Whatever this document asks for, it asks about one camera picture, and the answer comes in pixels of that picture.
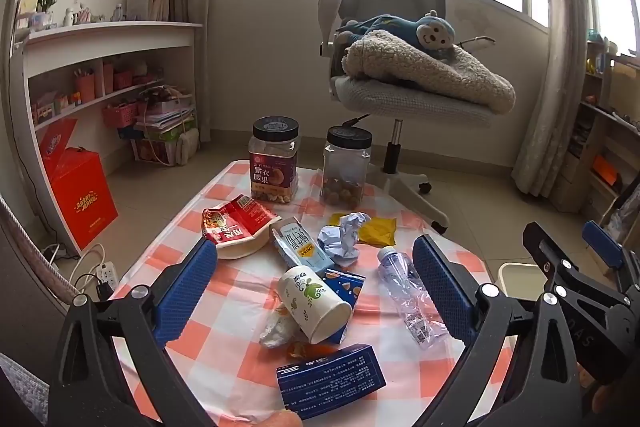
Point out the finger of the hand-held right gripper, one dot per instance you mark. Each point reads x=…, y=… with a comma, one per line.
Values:
x=600, y=246
x=542, y=247

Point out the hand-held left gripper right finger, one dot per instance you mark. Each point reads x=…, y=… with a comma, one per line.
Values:
x=440, y=287

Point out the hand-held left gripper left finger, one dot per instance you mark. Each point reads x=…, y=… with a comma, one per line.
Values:
x=187, y=287

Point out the white trash bin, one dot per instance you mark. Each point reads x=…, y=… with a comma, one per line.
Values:
x=517, y=277

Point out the clear plastic bottle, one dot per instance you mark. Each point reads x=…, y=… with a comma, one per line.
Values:
x=400, y=277

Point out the small blue drink carton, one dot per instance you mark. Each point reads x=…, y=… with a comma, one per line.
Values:
x=347, y=284

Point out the white tissue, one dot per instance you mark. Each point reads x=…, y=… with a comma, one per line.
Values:
x=277, y=332

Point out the white paper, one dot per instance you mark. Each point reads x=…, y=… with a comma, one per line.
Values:
x=337, y=242

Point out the white paper cup green print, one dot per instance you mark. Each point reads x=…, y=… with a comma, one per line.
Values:
x=305, y=297

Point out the dark blue cardboard box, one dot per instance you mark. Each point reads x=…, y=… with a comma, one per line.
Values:
x=330, y=382

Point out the person's right hand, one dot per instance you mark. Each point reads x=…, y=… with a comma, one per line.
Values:
x=597, y=397

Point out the white power strip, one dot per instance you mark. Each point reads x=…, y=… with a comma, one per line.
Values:
x=107, y=274

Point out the yellow snack wrapper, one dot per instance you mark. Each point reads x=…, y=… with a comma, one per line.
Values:
x=380, y=232

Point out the red white snack bag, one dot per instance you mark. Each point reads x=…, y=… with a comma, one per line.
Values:
x=235, y=219

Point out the wooden bookshelf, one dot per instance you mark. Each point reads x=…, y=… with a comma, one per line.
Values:
x=595, y=147

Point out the light blue milk carton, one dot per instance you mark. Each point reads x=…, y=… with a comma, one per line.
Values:
x=300, y=249

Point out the red gift box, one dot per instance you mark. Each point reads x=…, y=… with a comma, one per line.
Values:
x=80, y=197

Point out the purple label nut jar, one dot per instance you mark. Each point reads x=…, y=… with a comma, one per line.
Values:
x=272, y=172

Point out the clear nut jar black lid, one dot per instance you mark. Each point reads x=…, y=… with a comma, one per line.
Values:
x=345, y=167

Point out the stack of papers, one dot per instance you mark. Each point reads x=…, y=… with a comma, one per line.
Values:
x=165, y=117

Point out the pink plastic basket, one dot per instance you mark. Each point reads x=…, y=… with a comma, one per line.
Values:
x=120, y=114

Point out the beige fleece blanket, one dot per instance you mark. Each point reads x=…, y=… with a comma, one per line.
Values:
x=440, y=77

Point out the pink pen holder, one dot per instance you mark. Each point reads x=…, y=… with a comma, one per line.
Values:
x=85, y=89

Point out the blue monkey plush toy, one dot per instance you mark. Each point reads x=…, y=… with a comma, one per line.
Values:
x=435, y=32

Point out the white shelf unit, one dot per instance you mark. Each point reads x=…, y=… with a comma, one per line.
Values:
x=100, y=37

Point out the small potted plant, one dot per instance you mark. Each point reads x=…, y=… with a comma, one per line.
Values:
x=46, y=2

